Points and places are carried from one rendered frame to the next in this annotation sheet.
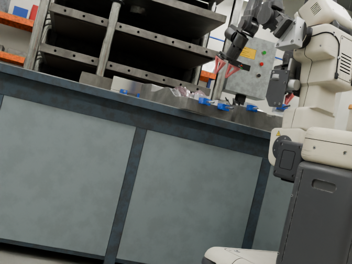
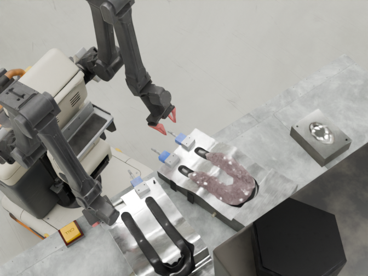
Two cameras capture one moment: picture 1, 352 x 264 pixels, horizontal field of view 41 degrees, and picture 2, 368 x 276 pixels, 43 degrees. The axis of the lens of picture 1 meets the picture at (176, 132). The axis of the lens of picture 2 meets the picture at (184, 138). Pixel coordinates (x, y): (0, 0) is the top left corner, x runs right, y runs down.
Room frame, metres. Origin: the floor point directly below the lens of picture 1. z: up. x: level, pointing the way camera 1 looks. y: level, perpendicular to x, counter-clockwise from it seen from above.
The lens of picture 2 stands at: (3.18, -0.33, 2.52)
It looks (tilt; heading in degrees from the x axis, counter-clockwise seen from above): 57 degrees down; 167
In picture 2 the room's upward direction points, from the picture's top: 9 degrees counter-clockwise
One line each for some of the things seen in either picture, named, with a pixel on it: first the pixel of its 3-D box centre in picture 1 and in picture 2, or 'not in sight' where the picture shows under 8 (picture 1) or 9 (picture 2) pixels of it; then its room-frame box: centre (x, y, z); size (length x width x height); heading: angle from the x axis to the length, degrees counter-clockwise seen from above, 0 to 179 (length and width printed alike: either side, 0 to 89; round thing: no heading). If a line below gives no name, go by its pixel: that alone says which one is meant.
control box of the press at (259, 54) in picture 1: (229, 142); not in sight; (3.28, -0.38, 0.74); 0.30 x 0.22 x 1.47; 103
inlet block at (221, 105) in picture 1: (224, 107); (163, 156); (2.18, -0.19, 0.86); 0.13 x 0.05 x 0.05; 30
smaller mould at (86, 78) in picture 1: (94, 83); (320, 137); (2.35, 0.45, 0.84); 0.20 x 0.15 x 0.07; 13
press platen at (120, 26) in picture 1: (130, 41); not in sight; (3.32, 0.46, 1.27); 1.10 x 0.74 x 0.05; 103
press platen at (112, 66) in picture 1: (121, 75); not in sight; (3.32, 0.46, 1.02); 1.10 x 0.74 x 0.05; 103
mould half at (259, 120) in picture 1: (242, 116); (160, 246); (2.55, -0.33, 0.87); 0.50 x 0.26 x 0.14; 13
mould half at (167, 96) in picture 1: (183, 101); (224, 180); (2.38, 0.00, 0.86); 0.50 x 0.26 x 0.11; 30
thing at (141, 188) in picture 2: (252, 108); (136, 181); (2.27, -0.33, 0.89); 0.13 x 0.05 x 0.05; 13
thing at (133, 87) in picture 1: (126, 96); not in sight; (3.20, 0.38, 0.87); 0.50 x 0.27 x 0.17; 13
